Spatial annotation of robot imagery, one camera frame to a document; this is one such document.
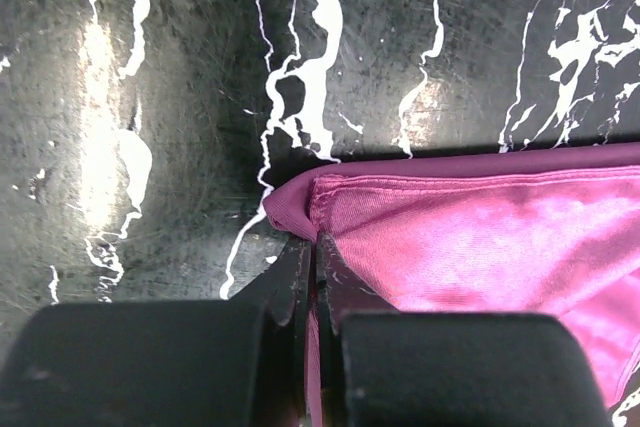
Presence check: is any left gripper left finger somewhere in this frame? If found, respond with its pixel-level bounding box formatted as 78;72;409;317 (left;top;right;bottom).
231;237;313;426

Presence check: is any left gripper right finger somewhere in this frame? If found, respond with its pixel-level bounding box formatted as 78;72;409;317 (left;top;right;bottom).
315;232;396;426

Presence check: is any magenta cloth napkin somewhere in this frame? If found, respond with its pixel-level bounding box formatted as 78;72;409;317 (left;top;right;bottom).
264;143;639;426

